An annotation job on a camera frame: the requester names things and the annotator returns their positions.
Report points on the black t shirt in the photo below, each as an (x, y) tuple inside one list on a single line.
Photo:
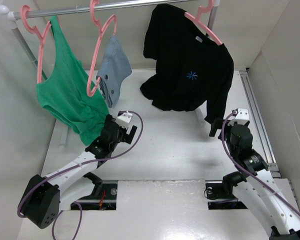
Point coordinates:
[(190, 69)]

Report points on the aluminium rail right side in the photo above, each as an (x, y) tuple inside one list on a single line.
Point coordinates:
[(261, 132)]

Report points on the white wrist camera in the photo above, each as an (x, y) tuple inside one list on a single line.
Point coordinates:
[(240, 117), (123, 119)]

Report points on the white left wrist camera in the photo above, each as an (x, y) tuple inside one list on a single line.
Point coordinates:
[(123, 119)]

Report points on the green tank top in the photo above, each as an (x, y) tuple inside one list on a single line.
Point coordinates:
[(64, 93)]

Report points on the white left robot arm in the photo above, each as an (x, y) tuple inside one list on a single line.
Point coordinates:
[(46, 196)]

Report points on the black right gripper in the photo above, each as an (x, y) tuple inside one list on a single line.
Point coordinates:
[(216, 124)]

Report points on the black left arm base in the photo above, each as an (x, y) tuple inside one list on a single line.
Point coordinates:
[(103, 196)]

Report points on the blue denim garment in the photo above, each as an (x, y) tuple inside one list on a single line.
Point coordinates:
[(114, 69)]

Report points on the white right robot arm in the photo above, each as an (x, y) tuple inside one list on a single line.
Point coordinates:
[(252, 183)]

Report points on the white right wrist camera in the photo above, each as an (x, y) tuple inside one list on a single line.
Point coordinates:
[(240, 117)]

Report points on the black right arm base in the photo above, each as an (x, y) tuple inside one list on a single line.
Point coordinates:
[(219, 193)]

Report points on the silver clothes rack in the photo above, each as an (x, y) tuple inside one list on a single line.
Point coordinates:
[(12, 17)]

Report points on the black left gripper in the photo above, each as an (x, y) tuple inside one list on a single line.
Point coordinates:
[(127, 138)]

